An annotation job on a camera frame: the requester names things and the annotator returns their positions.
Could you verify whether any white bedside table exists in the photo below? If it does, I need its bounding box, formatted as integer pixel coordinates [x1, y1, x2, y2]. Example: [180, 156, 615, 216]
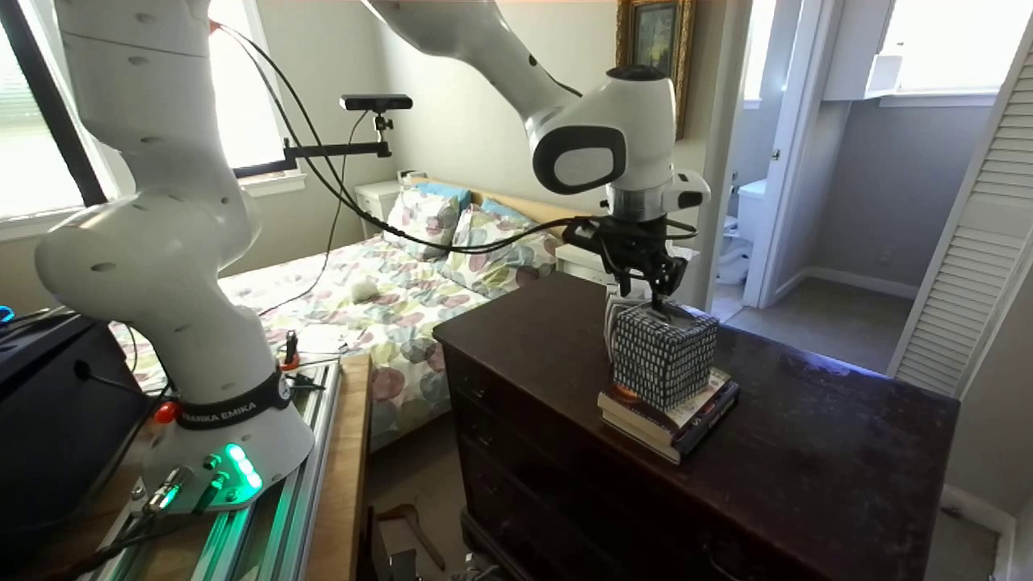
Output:
[352, 178, 408, 232]

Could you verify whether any aluminium mounting rail frame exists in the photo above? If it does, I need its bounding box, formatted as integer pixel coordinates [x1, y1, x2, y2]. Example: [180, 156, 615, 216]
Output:
[96, 359, 348, 581]

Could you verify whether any large floral pillow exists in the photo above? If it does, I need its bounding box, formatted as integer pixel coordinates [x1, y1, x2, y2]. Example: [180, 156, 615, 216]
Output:
[440, 204, 565, 301]

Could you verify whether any small dark red bottle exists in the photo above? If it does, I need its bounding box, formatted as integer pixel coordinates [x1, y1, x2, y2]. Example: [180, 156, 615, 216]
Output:
[277, 330, 308, 376]

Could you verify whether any brown cardboard box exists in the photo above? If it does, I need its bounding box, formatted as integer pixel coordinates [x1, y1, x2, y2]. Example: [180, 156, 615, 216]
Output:
[368, 502, 453, 581]

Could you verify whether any dark blue book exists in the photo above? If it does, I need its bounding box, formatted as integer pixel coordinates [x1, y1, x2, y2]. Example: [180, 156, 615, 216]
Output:
[644, 377, 746, 458]

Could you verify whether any gold framed picture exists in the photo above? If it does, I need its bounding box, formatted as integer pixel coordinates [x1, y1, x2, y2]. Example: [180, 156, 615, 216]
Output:
[615, 0, 698, 141]

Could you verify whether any black bar-shaped camera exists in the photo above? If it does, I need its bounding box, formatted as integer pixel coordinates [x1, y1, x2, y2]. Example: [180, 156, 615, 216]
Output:
[339, 92, 416, 117]

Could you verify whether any black equipment case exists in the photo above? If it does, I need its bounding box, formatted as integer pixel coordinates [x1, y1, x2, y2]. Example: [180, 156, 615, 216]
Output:
[0, 310, 156, 566]

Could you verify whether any thin black camera cable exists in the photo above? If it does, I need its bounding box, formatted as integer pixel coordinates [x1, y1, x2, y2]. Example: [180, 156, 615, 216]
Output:
[254, 110, 374, 324]

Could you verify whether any black white patterned tissue box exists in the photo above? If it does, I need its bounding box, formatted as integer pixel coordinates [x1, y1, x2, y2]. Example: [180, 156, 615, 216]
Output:
[606, 301, 723, 415]

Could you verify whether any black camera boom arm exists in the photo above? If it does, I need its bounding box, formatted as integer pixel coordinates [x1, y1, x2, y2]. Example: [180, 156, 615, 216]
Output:
[231, 132, 398, 183]

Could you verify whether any floral pillow with blue trim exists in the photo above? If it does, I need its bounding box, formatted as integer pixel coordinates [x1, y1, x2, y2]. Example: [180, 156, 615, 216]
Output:
[381, 178, 475, 261]

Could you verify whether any wooden workbench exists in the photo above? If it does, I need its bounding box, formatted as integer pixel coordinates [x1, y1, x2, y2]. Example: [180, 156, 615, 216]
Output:
[304, 352, 374, 581]

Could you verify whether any white room door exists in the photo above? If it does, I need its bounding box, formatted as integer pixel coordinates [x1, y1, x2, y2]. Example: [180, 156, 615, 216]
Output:
[739, 0, 856, 314]

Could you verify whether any bed with floral bedding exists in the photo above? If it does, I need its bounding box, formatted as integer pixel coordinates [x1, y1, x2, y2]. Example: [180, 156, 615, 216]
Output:
[218, 175, 593, 452]

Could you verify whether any thick book with cream pages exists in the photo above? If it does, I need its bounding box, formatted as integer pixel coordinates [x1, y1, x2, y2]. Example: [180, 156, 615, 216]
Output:
[593, 389, 704, 470]

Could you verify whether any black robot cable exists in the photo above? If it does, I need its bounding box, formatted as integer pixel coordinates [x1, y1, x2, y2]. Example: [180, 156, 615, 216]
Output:
[207, 15, 672, 265]

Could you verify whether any white louvered closet door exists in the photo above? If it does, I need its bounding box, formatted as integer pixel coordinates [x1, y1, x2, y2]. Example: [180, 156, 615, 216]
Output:
[884, 20, 1033, 403]

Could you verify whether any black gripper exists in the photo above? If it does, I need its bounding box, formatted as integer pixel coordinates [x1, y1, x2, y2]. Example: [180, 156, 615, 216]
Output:
[590, 216, 694, 310]

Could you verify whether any white nightstand with items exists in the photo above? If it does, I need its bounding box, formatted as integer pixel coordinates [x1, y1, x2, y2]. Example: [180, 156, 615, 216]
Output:
[552, 235, 621, 292]

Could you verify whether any dark wooden dresser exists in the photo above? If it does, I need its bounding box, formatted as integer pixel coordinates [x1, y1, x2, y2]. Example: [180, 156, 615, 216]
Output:
[432, 270, 961, 581]

